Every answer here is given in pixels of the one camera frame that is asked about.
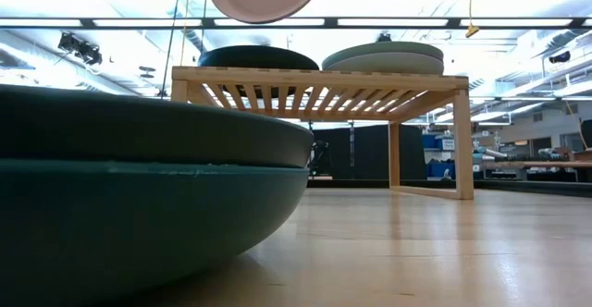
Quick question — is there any dark green plate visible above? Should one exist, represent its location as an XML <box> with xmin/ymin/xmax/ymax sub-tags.
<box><xmin>0</xmin><ymin>83</ymin><xmax>315</xmax><ymax>169</ymax></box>

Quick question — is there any small black background device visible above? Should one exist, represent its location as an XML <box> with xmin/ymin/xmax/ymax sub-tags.
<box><xmin>312</xmin><ymin>140</ymin><xmax>331</xmax><ymax>177</ymax></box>

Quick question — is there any blue bin with white label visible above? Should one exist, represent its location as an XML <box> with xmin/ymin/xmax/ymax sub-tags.
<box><xmin>423</xmin><ymin>134</ymin><xmax>457</xmax><ymax>152</ymax></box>

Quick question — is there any blue storage bin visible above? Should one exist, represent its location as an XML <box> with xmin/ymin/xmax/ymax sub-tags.
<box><xmin>425</xmin><ymin>160</ymin><xmax>457</xmax><ymax>179</ymax></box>

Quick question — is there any black partition panel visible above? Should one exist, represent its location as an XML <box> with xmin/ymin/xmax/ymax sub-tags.
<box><xmin>312</xmin><ymin>124</ymin><xmax>426</xmax><ymax>181</ymax></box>

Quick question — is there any teal plate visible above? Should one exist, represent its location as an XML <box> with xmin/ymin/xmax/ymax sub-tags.
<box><xmin>0</xmin><ymin>158</ymin><xmax>310</xmax><ymax>307</ymax></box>

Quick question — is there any pale mint green plate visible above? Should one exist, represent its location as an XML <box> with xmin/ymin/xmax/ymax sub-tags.
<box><xmin>322</xmin><ymin>41</ymin><xmax>444</xmax><ymax>64</ymax></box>

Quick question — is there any black ceiling track light cluster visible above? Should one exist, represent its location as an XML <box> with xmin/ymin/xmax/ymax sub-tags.
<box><xmin>57</xmin><ymin>32</ymin><xmax>104</xmax><ymax>67</ymax></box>

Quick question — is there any light grey plate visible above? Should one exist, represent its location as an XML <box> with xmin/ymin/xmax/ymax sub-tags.
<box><xmin>326</xmin><ymin>51</ymin><xmax>445</xmax><ymax>76</ymax></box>

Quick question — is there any yellow hanging cord with tag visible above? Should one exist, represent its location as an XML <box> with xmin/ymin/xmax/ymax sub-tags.
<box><xmin>464</xmin><ymin>0</ymin><xmax>481</xmax><ymax>39</ymax></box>

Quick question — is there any thin dark hanging cable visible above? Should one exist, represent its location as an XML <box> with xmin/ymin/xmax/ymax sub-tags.
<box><xmin>199</xmin><ymin>0</ymin><xmax>210</xmax><ymax>56</ymax></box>
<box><xmin>159</xmin><ymin>0</ymin><xmax>184</xmax><ymax>100</ymax></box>

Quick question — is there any dark purple plate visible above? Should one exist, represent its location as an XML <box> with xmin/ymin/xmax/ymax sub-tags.
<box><xmin>197</xmin><ymin>44</ymin><xmax>321</xmax><ymax>99</ymax></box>

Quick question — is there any wooden workbench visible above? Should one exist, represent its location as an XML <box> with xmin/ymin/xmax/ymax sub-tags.
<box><xmin>480</xmin><ymin>160</ymin><xmax>592</xmax><ymax>170</ymax></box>

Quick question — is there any wooden slatted shelf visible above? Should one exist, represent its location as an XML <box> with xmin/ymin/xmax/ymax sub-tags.
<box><xmin>170</xmin><ymin>65</ymin><xmax>475</xmax><ymax>201</ymax></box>

